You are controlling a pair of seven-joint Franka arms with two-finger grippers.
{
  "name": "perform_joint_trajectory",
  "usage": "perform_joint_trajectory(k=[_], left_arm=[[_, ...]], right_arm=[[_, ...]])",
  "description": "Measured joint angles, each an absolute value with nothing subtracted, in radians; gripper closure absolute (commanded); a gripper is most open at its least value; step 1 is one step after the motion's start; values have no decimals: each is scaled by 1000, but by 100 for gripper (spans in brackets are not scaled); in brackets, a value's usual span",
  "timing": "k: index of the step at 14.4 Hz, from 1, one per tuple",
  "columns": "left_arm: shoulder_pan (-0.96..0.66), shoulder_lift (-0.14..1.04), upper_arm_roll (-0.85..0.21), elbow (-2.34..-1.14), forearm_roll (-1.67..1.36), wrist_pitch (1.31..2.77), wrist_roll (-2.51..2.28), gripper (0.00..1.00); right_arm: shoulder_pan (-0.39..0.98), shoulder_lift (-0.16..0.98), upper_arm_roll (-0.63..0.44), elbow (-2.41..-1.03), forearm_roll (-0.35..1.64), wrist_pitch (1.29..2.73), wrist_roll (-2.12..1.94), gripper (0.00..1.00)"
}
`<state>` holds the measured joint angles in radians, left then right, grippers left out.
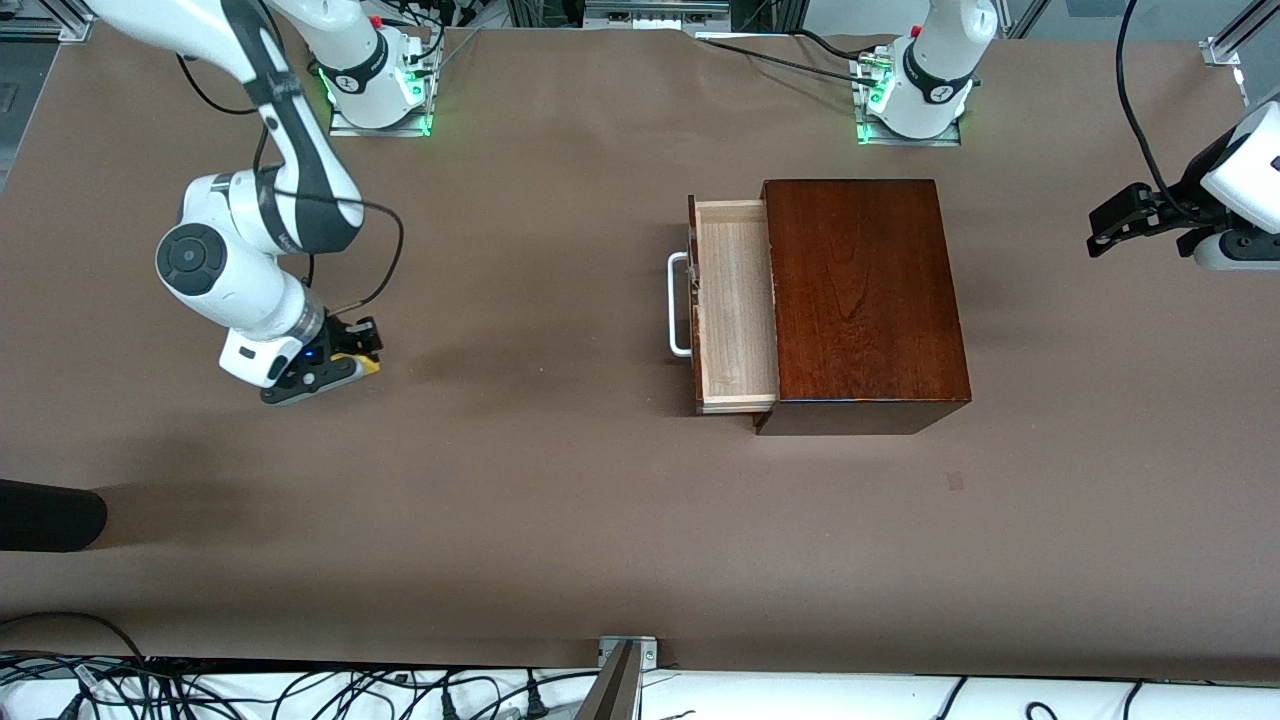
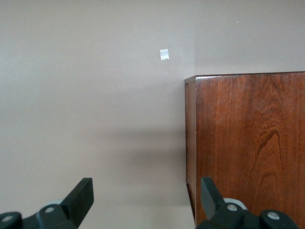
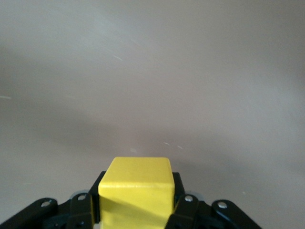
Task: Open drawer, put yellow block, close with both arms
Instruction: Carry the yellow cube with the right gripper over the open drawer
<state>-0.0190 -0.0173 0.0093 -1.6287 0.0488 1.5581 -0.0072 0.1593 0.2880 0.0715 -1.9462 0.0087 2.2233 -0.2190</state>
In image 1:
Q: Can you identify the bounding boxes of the small metal bracket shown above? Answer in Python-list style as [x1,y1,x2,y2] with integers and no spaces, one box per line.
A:
[598,636,659,669]

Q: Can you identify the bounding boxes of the dark wooden drawer cabinet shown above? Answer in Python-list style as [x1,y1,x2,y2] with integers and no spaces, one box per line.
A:
[755,178,973,437]

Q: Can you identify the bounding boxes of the aluminium frame profile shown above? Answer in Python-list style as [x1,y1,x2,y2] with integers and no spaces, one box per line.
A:
[1200,0,1280,68]

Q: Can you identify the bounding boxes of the wooden drawer with metal handle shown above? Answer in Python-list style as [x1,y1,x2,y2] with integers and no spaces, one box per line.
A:
[667,194,781,416]

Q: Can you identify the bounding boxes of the black cylindrical object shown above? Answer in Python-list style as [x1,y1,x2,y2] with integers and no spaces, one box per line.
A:
[0,479,108,553]

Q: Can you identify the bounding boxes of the tangled black cables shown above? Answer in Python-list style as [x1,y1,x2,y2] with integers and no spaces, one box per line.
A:
[0,655,601,720]

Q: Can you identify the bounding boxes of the black cable on table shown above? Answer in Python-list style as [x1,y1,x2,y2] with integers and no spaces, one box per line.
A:
[700,30,883,83]

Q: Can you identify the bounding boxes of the grey metal device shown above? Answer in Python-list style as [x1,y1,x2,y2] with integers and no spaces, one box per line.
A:
[583,0,731,31]

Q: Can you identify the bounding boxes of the metal base plate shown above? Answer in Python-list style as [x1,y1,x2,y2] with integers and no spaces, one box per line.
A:
[328,55,435,138]
[853,50,964,148]

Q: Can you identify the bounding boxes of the brown table cover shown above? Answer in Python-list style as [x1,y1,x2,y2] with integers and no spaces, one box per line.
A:
[0,25,1280,683]

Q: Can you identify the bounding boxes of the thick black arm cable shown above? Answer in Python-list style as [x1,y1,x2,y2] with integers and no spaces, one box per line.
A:
[262,188,407,316]

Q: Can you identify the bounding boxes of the thin black cable loop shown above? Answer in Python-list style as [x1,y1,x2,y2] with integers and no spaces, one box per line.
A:
[175,50,273,117]

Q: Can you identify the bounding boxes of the dark metal beam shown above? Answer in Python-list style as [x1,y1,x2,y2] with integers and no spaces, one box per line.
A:
[575,640,641,720]

